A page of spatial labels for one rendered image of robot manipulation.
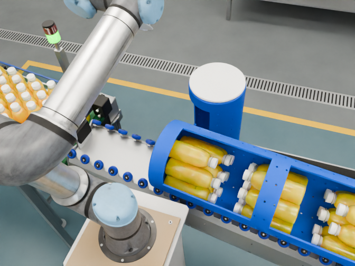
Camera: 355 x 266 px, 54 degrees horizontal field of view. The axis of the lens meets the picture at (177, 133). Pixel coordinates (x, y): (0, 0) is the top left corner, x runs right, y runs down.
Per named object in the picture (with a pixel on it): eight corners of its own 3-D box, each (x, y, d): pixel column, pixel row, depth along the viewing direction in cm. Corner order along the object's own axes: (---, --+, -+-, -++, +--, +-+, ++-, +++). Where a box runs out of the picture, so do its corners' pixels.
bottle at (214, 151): (186, 134, 142) (231, 150, 136) (181, 151, 143) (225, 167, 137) (180, 135, 135) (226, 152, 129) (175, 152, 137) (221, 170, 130)
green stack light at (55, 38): (55, 45, 177) (52, 36, 173) (45, 41, 179) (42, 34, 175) (63, 37, 180) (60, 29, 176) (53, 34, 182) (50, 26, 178)
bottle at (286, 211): (300, 203, 123) (247, 183, 129) (300, 206, 116) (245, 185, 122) (293, 222, 123) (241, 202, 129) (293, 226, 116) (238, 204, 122)
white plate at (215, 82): (215, 55, 183) (214, 56, 184) (177, 82, 172) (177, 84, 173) (257, 79, 170) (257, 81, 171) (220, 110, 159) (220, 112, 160)
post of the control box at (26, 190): (74, 250, 229) (6, 171, 150) (69, 248, 231) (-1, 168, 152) (77, 245, 231) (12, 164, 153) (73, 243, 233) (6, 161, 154)
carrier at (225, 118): (212, 150, 254) (184, 174, 242) (214, 56, 185) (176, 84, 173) (242, 173, 240) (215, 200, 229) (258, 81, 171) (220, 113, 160)
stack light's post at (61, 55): (105, 165, 269) (59, 52, 183) (101, 163, 271) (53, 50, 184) (108, 161, 271) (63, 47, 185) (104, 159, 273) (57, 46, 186)
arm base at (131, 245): (134, 265, 106) (129, 253, 99) (95, 244, 112) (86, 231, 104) (159, 223, 115) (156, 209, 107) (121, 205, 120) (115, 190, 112)
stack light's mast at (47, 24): (59, 54, 182) (48, 28, 169) (49, 51, 184) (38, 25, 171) (66, 47, 185) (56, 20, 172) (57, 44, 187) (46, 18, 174)
